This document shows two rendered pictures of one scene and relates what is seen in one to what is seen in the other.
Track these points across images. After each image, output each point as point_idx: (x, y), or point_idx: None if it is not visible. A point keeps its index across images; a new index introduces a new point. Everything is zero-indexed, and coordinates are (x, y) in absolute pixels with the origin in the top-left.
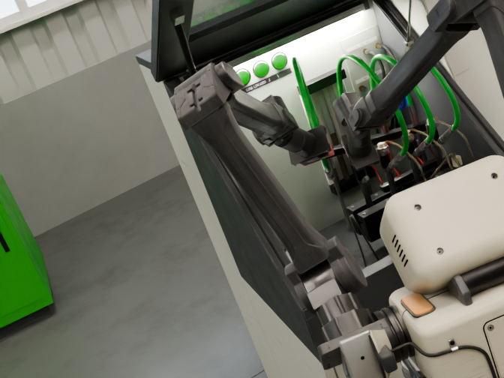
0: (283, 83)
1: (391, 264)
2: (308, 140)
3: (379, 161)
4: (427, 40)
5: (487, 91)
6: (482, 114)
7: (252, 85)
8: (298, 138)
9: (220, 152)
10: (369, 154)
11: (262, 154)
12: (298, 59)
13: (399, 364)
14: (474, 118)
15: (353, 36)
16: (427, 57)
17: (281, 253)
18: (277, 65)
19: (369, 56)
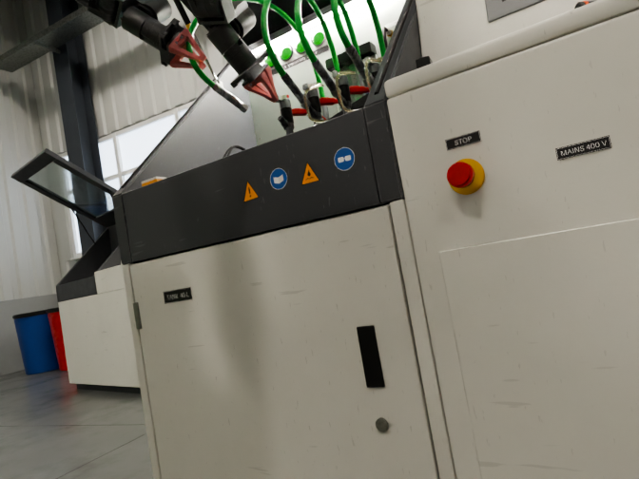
0: (320, 61)
1: (185, 171)
2: (149, 27)
3: (253, 78)
4: None
5: (460, 22)
6: (443, 53)
7: (293, 61)
8: (133, 19)
9: None
10: (245, 69)
11: (293, 129)
12: (337, 36)
13: (185, 307)
14: (394, 40)
15: (395, 10)
16: None
17: (151, 156)
18: (315, 41)
19: None
